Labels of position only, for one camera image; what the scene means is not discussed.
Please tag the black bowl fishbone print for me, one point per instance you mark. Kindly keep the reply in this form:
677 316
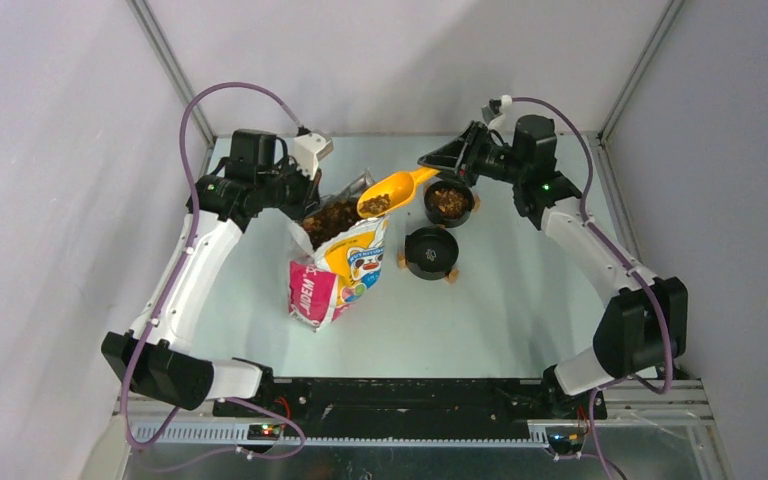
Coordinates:
448 204

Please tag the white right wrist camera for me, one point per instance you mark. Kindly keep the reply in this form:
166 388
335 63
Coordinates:
494 112

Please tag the pet food kibble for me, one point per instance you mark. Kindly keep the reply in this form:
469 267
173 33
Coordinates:
333 219

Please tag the yellow plastic food scoop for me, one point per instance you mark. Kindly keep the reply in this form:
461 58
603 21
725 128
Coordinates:
393 192

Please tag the perforated metal strip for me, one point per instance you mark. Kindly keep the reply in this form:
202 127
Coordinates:
263 434

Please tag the cat food bag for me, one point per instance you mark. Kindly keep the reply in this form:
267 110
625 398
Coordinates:
324 282

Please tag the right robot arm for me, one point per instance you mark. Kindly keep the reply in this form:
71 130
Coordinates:
645 319

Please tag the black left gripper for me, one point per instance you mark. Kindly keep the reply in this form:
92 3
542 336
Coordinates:
310 198

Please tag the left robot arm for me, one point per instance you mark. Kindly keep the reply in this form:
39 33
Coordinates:
153 357

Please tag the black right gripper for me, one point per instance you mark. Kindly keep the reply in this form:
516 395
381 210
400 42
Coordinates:
461 155

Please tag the black bowl paw print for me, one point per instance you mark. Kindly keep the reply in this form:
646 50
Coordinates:
431 253

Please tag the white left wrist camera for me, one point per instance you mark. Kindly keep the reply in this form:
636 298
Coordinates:
309 149

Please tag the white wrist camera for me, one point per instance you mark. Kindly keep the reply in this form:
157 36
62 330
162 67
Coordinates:
494 112
309 149

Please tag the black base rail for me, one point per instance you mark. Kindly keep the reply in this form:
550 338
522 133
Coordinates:
497 407

